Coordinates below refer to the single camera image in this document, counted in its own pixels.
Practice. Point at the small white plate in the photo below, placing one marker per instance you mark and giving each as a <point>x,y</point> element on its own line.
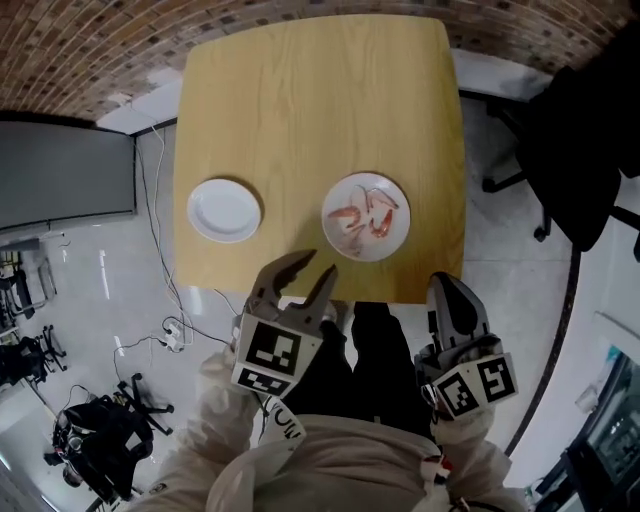
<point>225,210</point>

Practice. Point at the red long shrimp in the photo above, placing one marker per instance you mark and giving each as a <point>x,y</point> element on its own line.
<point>345,212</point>

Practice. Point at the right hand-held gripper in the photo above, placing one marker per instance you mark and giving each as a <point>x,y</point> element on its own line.
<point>475,380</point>

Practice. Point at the pale pink shrimp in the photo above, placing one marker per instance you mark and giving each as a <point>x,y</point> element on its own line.
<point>382,199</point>
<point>359,196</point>
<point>356,236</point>

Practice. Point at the person's right forearm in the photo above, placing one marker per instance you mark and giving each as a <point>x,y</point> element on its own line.
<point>467,445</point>

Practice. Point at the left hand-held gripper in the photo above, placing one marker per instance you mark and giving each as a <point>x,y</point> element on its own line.
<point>272,350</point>

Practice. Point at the white power strip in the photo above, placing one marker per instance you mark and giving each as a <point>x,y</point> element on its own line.
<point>172,337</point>

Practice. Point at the black chair with bags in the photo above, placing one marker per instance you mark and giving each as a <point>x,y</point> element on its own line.
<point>100,435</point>

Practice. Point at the white desk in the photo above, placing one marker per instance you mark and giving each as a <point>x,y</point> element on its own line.
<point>495,75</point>

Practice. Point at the black equipment rack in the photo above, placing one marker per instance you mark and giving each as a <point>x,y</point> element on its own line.
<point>605,450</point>

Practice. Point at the person's beige jacket torso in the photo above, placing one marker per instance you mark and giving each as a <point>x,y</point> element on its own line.
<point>340,470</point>

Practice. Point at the person's black trousers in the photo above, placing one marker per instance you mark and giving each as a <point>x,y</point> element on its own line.
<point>380,360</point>

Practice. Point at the large white plate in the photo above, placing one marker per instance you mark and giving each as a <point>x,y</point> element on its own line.
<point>336,235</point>

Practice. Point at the red curled shrimp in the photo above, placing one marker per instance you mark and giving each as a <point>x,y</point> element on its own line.
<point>384,226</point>

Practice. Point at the small black swivel chair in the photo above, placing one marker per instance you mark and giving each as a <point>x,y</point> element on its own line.
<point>30,355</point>

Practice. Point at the large black office chair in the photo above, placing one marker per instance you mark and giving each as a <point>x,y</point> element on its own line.
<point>575,150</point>

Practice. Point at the metal shelf rack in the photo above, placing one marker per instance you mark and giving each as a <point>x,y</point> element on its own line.
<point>22,285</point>

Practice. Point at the person's left forearm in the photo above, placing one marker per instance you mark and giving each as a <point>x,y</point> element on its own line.
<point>222,400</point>

